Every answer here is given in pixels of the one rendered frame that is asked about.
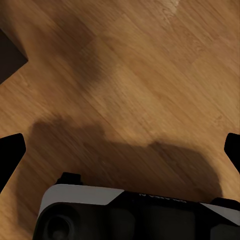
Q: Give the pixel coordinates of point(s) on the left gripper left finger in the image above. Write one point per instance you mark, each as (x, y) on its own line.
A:
(12, 149)

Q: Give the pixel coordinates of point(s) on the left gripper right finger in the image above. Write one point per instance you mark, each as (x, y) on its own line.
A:
(232, 149)

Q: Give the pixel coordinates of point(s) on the cabinet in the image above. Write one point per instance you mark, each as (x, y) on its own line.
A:
(11, 58)

